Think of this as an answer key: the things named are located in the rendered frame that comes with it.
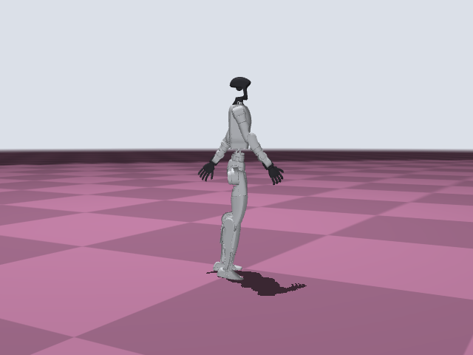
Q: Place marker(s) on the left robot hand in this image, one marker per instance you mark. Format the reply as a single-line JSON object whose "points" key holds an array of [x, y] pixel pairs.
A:
{"points": [[208, 168]]}

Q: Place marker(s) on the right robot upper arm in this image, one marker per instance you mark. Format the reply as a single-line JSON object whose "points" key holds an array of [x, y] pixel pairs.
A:
{"points": [[240, 117]]}

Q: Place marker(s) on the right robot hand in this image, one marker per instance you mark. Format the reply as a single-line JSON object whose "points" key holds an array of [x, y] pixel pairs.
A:
{"points": [[274, 172]]}

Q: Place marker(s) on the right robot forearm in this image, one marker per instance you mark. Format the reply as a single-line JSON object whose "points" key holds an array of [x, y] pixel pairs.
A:
{"points": [[257, 150]]}

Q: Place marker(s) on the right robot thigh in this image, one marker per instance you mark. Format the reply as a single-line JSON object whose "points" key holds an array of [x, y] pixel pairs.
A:
{"points": [[239, 196]]}

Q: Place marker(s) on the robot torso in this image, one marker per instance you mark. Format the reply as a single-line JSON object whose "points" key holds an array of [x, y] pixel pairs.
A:
{"points": [[236, 139]]}

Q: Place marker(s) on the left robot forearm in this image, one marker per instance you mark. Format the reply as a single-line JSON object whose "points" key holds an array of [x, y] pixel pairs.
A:
{"points": [[222, 149]]}

